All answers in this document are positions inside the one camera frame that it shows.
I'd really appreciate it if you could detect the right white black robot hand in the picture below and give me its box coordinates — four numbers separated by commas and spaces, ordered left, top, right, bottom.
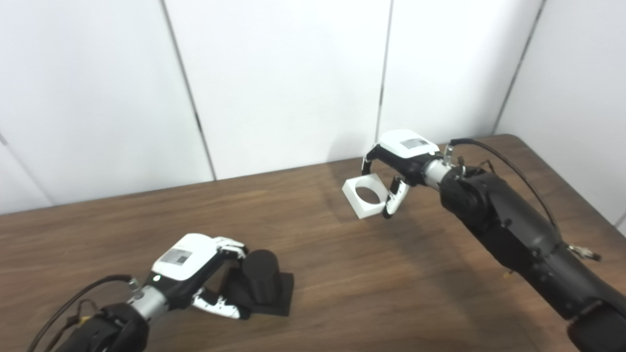
361, 129, 441, 219

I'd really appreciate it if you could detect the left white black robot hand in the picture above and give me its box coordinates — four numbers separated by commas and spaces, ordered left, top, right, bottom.
151, 233, 251, 321

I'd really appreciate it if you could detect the white square piece with hole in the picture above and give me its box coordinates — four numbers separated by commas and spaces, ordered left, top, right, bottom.
342, 173, 392, 220

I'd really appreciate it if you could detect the black peg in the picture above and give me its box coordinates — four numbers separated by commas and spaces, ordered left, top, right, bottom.
223, 249, 295, 317

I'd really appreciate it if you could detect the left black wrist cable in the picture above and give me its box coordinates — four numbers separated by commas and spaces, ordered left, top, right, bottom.
27, 275, 140, 352

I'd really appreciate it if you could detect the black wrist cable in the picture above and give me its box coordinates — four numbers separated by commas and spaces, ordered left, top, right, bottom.
443, 138, 602, 262
27, 275, 140, 352

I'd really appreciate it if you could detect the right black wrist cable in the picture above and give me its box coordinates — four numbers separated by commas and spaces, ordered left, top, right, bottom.
443, 138, 602, 262

